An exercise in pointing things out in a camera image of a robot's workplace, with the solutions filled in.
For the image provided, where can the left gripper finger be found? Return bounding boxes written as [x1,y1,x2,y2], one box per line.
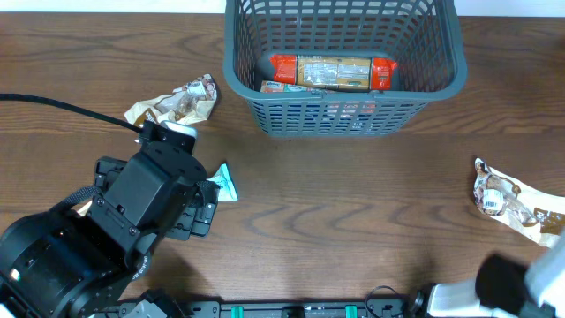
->
[166,203,217,241]
[93,156,127,190]

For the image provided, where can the Kleenex tissue multipack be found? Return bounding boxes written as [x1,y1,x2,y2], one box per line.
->
[259,79,376,132]

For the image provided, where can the orange tan pasta package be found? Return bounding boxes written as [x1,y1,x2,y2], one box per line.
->
[269,54,397,91]

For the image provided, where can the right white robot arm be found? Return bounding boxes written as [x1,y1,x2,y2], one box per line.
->
[424,238,564,318]

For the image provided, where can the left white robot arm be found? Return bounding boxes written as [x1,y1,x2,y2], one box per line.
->
[1,141,219,317]

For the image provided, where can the teal wrapped snack pack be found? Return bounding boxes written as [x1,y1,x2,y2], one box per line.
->
[207,163,238,202]

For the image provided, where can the crumpled beige paper bag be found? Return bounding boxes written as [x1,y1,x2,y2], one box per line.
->
[77,201,93,216]

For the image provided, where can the beige snack bag with window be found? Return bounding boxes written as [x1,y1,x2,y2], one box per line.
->
[124,74,218,127]

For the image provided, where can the grey plastic mesh basket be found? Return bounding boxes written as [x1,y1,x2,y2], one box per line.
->
[223,0,467,136]

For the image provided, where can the beige cookie bag right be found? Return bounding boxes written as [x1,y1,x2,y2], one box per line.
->
[473,158,564,248]

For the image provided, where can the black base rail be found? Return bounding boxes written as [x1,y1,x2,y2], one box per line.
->
[93,286,427,318]

